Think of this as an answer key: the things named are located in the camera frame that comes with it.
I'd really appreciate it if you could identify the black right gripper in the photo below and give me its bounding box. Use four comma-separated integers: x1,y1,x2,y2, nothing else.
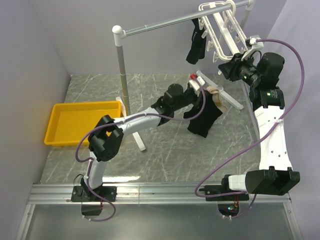
217,51,261,87

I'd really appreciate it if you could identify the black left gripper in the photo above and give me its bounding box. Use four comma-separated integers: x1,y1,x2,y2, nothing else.
172,87,210,112

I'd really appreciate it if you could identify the white clip hanger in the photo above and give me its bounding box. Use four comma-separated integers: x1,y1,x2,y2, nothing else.
198,0,255,63

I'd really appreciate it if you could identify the black underwear with beige waistband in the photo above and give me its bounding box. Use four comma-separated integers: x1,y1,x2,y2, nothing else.
183,89,223,138

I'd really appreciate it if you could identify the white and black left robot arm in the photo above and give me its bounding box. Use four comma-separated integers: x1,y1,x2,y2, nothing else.
83,80,205,201

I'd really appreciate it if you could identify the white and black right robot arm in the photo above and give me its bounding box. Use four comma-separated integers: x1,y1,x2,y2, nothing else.
218,52,301,200

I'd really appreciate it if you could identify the black garment on hanger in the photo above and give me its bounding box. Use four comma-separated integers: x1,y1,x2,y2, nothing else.
186,18,207,65

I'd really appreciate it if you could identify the white and silver drying rack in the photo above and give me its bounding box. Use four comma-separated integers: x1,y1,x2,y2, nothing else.
111,0,257,152

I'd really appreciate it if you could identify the yellow plastic tray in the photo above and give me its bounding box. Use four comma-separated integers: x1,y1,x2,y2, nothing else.
44,100,122,147

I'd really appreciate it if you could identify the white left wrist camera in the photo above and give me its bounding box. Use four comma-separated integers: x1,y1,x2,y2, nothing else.
188,73,206,92

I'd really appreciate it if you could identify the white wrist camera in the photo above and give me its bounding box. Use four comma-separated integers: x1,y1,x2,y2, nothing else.
188,73,206,92
241,35,264,61

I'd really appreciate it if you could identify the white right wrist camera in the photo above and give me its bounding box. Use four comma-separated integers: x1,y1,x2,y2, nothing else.
241,35,264,61

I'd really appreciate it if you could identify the aluminium rail frame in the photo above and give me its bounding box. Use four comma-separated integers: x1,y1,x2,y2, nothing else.
14,74,306,240

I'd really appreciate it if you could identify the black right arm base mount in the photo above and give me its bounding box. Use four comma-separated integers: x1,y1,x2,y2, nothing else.
199,185,249,202

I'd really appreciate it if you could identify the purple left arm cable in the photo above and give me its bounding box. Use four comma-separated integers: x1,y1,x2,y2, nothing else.
74,84,207,223

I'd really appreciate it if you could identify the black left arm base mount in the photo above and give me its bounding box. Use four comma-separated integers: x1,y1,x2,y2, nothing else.
70,185,117,203

